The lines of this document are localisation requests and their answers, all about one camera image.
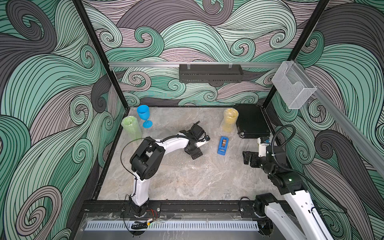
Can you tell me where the blue tape dispenser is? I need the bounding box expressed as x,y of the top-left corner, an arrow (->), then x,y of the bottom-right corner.
217,136 -> 229,156

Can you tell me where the blue plastic wine glass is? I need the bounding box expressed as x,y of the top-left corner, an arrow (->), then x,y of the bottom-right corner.
137,105 -> 153,129

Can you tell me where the green plastic wine glass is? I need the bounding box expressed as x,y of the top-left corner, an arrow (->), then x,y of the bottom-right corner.
121,116 -> 143,143

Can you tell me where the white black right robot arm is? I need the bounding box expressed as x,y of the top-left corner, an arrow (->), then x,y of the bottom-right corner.
243,137 -> 333,240

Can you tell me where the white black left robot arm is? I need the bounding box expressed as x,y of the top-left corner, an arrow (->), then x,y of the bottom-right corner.
129,122 -> 210,217

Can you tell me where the black hard case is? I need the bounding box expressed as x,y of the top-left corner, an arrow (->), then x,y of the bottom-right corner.
234,104 -> 271,139

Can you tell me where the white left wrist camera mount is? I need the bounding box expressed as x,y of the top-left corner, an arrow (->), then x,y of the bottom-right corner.
196,135 -> 210,148

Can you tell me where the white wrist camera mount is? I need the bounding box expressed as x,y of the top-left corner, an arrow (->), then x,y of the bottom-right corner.
258,137 -> 270,158
196,135 -> 210,148

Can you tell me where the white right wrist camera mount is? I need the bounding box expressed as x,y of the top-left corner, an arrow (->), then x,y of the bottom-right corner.
258,137 -> 270,158

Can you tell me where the black wall tray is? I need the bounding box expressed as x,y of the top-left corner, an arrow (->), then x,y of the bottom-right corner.
179,64 -> 244,86

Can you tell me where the clear acrylic wall box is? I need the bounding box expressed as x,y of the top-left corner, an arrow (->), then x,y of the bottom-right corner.
272,61 -> 317,110

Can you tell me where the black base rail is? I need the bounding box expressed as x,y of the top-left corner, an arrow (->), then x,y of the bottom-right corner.
81,199 -> 265,219

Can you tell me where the black frame post right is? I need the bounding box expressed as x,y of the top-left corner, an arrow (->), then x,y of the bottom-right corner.
262,1 -> 329,110

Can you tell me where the black frame post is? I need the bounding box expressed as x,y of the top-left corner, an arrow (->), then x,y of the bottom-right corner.
262,1 -> 329,110
73,0 -> 130,113

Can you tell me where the white slotted cable duct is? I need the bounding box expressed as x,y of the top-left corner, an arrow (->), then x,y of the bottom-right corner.
84,220 -> 259,232

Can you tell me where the black frame post left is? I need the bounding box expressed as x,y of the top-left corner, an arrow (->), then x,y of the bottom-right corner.
73,0 -> 130,113

